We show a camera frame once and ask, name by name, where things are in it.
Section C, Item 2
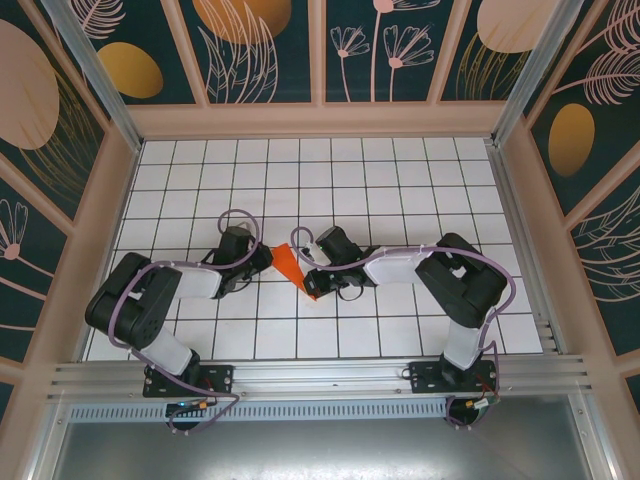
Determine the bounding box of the aluminium side rail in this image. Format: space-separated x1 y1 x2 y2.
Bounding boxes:
487 141 570 355

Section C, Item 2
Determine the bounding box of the grey slotted cable duct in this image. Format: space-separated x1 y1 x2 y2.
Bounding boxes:
67 398 484 425

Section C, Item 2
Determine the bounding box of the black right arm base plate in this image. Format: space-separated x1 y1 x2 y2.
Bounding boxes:
408 360 501 396

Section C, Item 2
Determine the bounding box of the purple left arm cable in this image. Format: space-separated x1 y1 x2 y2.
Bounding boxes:
108 208 274 436

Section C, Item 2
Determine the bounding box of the aluminium corner post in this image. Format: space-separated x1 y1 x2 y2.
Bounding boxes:
490 0 587 149
40 0 145 154

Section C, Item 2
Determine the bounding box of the aluminium frame bar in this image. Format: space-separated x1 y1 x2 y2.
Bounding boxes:
27 399 69 480
569 394 619 480

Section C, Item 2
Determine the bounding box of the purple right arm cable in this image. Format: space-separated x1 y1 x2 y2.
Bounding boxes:
291 227 516 431

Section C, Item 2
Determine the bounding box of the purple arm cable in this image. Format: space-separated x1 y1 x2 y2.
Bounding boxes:
108 208 274 436
291 227 516 431

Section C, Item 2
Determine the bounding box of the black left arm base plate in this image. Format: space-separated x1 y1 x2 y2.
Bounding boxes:
143 363 236 399

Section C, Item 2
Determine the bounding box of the grey metal panel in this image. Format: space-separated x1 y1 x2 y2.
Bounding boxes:
47 422 596 480

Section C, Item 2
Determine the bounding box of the aluminium mounting rail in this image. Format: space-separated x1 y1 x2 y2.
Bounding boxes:
47 353 595 402

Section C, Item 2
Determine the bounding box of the green control board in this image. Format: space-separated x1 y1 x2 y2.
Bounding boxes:
462 397 503 415
166 398 211 417

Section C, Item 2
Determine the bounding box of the orange paper sheet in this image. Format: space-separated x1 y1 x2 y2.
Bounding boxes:
272 243 321 304

